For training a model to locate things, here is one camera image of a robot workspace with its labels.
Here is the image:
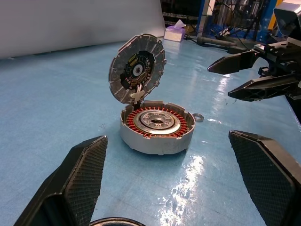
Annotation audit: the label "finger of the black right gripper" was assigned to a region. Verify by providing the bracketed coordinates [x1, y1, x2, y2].
[227, 74, 300, 102]
[207, 50, 259, 75]

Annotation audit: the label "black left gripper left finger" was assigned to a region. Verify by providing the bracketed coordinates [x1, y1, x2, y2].
[13, 135, 109, 226]

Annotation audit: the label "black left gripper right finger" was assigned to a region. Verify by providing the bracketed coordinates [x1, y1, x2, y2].
[228, 130, 301, 226]

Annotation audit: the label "silver motor base copper windings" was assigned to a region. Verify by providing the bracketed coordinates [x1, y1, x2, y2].
[119, 100, 196, 155]

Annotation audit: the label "round black motor rotor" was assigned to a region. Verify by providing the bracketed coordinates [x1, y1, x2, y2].
[108, 33, 167, 105]

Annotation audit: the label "black cylindrical bar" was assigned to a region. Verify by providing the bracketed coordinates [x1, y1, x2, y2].
[197, 36, 238, 48]

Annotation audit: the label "purple tissue box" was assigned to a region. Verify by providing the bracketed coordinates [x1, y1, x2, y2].
[164, 19, 186, 42]

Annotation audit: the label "blue metal rack frame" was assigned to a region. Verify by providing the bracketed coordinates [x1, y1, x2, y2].
[196, 0, 278, 36]

